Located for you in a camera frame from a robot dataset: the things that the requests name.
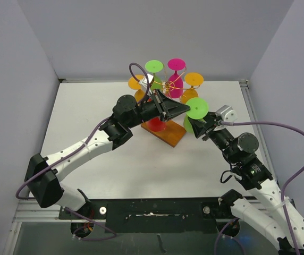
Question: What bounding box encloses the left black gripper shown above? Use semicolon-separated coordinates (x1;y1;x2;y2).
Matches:
125;88;190;129

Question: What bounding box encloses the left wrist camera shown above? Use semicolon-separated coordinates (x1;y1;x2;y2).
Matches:
139;74;154;92

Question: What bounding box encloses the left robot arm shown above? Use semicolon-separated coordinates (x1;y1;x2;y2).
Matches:
24;90;190;218

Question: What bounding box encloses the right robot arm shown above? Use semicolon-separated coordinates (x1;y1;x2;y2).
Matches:
188;112;304;254

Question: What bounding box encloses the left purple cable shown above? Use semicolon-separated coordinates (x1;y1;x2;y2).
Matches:
15;62;155;242

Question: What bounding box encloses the orange wine glass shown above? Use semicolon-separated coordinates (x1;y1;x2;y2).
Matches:
180;72;204;104
128;75;146;103

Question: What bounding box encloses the green wine glass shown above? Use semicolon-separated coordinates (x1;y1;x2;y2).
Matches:
145;59;164;91
183;97;209;133

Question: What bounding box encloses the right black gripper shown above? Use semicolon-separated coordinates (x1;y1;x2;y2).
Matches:
189;109;239;163

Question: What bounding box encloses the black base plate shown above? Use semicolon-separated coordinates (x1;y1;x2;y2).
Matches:
58;196;251;234

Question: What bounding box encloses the wooden rack base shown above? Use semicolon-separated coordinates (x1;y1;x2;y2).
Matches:
141;121;186;148

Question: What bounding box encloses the red wine glass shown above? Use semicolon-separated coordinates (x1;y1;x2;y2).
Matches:
145;98;169;132

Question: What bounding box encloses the pink wine glass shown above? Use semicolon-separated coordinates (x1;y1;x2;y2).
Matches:
167;58;186;98

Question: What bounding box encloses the gold wire glass rack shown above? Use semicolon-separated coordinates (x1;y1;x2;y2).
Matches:
161;67;189;98

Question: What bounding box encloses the aluminium frame rail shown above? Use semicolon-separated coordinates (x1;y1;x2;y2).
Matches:
239;80;279;184

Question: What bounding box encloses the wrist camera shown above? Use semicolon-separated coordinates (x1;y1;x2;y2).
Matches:
139;74;154;92
215;105;238;126

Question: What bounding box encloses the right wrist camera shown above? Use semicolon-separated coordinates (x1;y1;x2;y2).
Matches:
215;105;238;126

